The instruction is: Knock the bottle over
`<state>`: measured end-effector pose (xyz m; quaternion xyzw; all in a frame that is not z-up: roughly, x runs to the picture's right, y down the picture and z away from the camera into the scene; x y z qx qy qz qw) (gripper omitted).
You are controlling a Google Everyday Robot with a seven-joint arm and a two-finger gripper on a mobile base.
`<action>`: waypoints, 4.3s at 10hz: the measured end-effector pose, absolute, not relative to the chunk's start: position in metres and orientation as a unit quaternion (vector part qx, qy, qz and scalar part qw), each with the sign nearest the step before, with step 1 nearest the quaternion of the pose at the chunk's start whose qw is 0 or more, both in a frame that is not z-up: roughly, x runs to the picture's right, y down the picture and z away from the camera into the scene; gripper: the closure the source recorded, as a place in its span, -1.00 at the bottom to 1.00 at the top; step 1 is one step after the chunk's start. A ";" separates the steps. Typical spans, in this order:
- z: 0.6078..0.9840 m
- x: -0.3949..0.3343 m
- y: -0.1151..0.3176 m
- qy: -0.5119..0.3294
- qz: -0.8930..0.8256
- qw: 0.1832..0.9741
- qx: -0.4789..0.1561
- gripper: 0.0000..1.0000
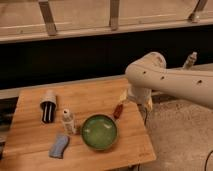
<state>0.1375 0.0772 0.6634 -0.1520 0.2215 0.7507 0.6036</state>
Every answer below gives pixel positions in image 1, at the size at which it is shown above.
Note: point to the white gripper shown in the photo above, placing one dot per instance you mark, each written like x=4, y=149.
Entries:
x=51, y=98

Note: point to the small clear plastic bottle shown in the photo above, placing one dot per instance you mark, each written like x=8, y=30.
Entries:
x=68, y=122

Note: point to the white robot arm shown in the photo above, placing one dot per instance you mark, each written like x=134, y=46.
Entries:
x=150, y=73

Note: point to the blue sponge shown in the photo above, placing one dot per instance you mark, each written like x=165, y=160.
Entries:
x=59, y=146

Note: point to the green bowl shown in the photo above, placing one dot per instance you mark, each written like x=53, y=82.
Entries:
x=99, y=132

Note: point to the brush with red handle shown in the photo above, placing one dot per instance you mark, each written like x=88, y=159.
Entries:
x=119, y=107

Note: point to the left metal bracket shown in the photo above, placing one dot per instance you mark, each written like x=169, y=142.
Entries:
x=47, y=17

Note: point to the metal bracket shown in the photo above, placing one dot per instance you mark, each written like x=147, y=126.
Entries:
x=194, y=16
x=47, y=17
x=114, y=14

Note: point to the middle metal bracket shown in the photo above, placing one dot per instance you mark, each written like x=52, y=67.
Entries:
x=114, y=14

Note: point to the right metal bracket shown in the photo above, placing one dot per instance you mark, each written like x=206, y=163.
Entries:
x=194, y=16

